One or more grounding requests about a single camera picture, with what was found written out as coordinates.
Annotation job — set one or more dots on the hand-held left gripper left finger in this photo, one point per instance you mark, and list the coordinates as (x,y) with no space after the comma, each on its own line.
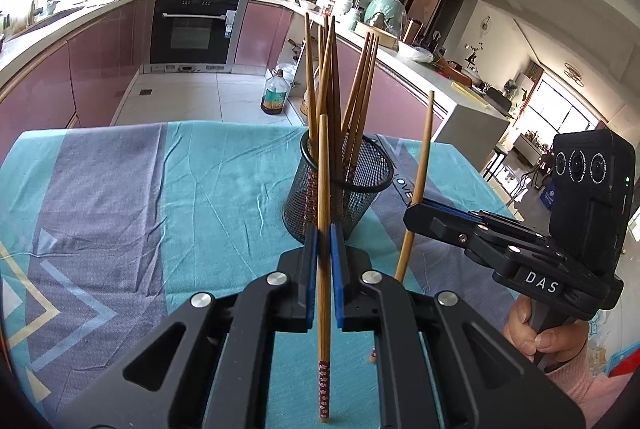
(312,269)

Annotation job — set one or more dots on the white plastic bag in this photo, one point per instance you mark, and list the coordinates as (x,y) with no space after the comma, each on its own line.
(416,54)

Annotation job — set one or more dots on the black built-in oven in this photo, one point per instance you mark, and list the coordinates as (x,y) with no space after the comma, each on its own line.
(195,34)

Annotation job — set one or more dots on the pink peninsula base cabinets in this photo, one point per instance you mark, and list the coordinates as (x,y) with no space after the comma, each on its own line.
(400,104)

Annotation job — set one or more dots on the round ceiling lamp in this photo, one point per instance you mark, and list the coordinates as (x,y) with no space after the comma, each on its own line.
(574,74)

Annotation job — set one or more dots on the person's right forearm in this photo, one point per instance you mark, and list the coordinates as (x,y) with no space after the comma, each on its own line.
(585,384)

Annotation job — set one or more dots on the blue grey printed tablecloth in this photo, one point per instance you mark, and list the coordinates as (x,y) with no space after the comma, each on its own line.
(175,209)

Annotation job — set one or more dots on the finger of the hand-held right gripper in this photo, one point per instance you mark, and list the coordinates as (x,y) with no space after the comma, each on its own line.
(440,231)
(450,210)

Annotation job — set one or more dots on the narrow pink base cabinet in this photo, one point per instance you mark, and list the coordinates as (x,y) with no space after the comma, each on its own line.
(260,34)

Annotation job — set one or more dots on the person's right hand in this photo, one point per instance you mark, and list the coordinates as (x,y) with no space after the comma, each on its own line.
(555,339)

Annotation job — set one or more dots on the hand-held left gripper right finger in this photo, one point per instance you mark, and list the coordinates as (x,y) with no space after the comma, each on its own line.
(336,269)

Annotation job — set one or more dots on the long pink base cabinets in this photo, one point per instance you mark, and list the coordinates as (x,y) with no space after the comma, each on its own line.
(75,74)

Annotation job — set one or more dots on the yellow flat box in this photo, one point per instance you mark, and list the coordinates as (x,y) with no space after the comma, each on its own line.
(469,90)

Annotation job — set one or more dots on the pile of wooden chopsticks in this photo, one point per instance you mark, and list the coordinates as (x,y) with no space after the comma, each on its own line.
(331,79)

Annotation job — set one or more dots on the black mesh utensil holder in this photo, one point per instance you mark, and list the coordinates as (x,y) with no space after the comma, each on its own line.
(365,169)

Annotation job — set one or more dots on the living room window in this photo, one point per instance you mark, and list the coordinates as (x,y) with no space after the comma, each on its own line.
(565,109)

